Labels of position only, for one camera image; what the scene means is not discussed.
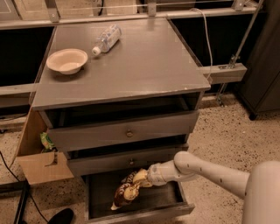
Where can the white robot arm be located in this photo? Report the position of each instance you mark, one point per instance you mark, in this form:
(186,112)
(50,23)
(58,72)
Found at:
(259,189)

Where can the black shoe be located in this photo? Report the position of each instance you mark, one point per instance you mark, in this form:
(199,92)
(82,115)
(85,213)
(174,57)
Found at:
(65,216)

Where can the brown chip bag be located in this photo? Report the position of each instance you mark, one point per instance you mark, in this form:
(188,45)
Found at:
(126,192)

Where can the metal diagonal rod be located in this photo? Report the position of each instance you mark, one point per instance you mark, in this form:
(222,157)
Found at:
(235,57)

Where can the grey wooden rail beam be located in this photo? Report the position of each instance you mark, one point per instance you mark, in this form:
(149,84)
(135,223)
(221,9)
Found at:
(222,74)

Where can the grey middle drawer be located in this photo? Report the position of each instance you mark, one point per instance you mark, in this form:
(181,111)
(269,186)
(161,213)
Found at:
(132,159)

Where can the grey drawer cabinet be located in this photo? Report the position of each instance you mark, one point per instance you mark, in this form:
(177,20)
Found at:
(148,72)

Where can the grey top drawer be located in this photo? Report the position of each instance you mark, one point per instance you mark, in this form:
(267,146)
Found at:
(100,134)

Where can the green snack bag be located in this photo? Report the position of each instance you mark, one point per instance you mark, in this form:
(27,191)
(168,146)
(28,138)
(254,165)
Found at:
(46,142)

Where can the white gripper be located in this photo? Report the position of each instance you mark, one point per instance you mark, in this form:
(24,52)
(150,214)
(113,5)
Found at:
(155,175)

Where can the dark side cabinet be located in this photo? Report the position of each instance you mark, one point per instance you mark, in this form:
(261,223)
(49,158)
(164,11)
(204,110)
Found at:
(260,86)

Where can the white paper bowl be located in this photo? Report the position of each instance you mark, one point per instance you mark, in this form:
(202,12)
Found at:
(67,61)

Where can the grey bottom drawer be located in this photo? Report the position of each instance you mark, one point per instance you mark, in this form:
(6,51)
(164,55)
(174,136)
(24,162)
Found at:
(157,203)

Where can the grey drawer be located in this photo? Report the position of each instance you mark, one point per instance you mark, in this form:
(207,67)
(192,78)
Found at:
(132,159)
(157,203)
(100,134)

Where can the clear plastic water bottle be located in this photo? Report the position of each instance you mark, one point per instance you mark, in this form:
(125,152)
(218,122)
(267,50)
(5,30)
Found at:
(107,40)

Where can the brown cardboard box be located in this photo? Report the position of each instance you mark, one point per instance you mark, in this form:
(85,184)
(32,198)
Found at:
(39,167)

